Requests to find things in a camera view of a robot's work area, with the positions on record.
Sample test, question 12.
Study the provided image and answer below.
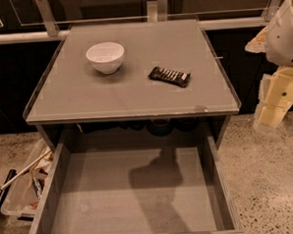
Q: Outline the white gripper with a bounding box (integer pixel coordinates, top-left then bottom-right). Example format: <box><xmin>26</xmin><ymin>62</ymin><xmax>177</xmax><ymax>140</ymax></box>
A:
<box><xmin>244</xmin><ymin>0</ymin><xmax>293</xmax><ymax>130</ymax></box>

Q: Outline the black rxbar chocolate bar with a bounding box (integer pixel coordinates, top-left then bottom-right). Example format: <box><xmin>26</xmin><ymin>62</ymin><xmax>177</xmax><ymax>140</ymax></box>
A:
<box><xmin>148</xmin><ymin>66</ymin><xmax>191</xmax><ymax>88</ymax></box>

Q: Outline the open grey top drawer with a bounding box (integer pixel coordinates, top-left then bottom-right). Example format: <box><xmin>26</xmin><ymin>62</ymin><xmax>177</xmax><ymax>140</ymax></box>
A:
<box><xmin>29</xmin><ymin>123</ymin><xmax>244</xmax><ymax>234</ymax></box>

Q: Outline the white ceramic bowl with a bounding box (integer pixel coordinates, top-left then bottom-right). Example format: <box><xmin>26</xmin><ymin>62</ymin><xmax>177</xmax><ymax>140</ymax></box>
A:
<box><xmin>87</xmin><ymin>42</ymin><xmax>125</xmax><ymax>74</ymax></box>

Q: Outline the grey wooden cabinet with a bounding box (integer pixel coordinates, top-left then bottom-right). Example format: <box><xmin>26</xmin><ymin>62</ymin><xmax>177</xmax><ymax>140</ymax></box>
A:
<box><xmin>24</xmin><ymin>19</ymin><xmax>241</xmax><ymax>146</ymax></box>

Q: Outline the white stick in bin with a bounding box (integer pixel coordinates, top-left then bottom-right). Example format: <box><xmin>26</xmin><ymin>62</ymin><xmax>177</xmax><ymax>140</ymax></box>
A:
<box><xmin>0</xmin><ymin>149</ymin><xmax>52</xmax><ymax>191</ymax></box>

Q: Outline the black flat object on floor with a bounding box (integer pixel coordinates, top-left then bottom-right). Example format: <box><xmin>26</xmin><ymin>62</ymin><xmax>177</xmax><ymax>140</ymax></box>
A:
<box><xmin>0</xmin><ymin>169</ymin><xmax>17</xmax><ymax>209</ymax></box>

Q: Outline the metal railing frame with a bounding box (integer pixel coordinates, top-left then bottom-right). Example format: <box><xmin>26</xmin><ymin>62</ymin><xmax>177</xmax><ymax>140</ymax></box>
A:
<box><xmin>0</xmin><ymin>0</ymin><xmax>284</xmax><ymax>45</ymax></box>

